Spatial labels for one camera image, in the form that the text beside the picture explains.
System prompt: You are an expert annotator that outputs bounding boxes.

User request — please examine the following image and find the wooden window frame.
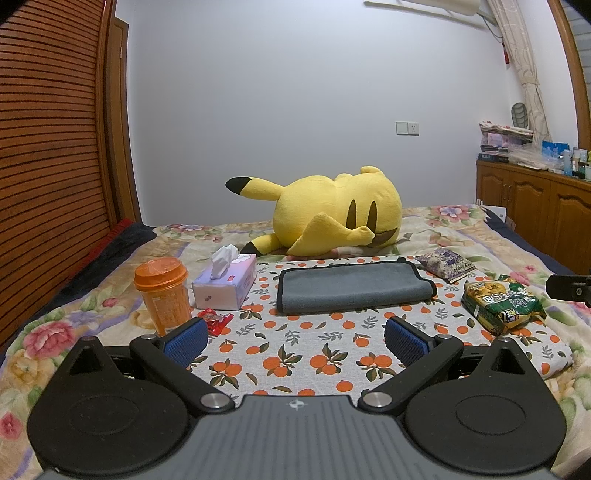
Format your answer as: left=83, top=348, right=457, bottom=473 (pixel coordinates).
left=547, top=0, right=591, bottom=148

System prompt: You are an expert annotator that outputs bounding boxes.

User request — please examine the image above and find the grey window blind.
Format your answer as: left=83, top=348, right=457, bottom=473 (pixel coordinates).
left=564, top=0, right=591, bottom=100

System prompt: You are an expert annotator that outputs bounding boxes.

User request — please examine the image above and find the pale purple tissue box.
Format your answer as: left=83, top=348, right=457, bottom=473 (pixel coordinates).
left=191, top=245, right=257, bottom=311

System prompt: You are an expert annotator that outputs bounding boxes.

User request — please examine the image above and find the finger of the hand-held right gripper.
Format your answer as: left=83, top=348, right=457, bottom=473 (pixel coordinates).
left=545, top=274, right=587, bottom=302

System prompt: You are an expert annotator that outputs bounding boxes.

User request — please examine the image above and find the orange lidded cup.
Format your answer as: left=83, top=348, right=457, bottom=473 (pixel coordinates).
left=134, top=257, right=193, bottom=337

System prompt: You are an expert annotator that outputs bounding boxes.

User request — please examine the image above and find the group of toiletry bottles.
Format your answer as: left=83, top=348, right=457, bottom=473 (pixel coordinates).
left=564, top=146, right=591, bottom=182

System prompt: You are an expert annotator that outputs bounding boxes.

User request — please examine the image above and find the dark blue blanket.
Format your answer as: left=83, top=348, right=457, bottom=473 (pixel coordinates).
left=45, top=219, right=158, bottom=306

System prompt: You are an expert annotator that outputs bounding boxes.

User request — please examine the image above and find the yellow plush toy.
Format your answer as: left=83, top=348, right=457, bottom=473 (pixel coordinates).
left=225, top=165, right=403, bottom=257

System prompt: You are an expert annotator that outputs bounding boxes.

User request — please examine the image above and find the dark blue mattress edge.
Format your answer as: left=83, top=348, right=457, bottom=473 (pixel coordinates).
left=480, top=205, right=575, bottom=274

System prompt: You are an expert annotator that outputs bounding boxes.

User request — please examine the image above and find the purple patterned packet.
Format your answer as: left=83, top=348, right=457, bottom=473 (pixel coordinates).
left=414, top=247, right=476, bottom=284

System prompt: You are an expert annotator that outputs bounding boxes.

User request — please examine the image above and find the wooden cabinet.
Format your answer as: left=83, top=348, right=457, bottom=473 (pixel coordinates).
left=475, top=159, right=591, bottom=276

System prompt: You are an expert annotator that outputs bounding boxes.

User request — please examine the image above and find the orange fruit print cloth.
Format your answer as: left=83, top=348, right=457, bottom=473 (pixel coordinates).
left=185, top=257, right=574, bottom=398

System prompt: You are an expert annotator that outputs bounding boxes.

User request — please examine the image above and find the blue and white box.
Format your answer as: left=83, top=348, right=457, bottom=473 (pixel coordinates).
left=540, top=140, right=571, bottom=173

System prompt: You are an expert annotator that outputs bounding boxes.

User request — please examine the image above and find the white cardboard box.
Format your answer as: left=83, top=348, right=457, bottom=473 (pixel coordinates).
left=477, top=199, right=508, bottom=222

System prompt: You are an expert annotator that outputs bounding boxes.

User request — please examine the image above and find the cream patterned curtain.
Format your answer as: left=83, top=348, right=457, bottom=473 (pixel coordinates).
left=486, top=0, right=553, bottom=145

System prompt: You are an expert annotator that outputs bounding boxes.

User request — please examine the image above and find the clear plastic bag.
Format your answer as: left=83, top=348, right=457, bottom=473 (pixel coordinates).
left=508, top=143, right=552, bottom=171

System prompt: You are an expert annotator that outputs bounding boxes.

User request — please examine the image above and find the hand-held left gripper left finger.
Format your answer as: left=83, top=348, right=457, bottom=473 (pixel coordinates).
left=56, top=317, right=235, bottom=415

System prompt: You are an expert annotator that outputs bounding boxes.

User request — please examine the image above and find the red candy wrapper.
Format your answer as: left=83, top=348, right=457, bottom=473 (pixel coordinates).
left=197, top=308, right=236, bottom=334

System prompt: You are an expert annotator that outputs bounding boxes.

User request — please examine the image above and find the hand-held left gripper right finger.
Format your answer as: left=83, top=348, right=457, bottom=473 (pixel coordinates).
left=358, top=317, right=533, bottom=415

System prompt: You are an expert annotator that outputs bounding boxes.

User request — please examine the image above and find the green and yellow snack bag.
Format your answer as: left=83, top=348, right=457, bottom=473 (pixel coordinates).
left=461, top=274, right=548, bottom=337

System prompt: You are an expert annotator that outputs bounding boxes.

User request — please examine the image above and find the louvered wooden wardrobe door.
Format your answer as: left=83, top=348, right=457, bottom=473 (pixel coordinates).
left=0, top=0, right=142, bottom=352

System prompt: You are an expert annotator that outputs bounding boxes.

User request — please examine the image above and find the white air conditioner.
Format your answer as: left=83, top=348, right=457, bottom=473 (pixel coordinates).
left=364, top=0, right=485, bottom=20

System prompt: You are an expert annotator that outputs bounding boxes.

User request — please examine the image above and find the purple and grey towel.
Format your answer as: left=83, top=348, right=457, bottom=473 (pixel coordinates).
left=277, top=259, right=437, bottom=317

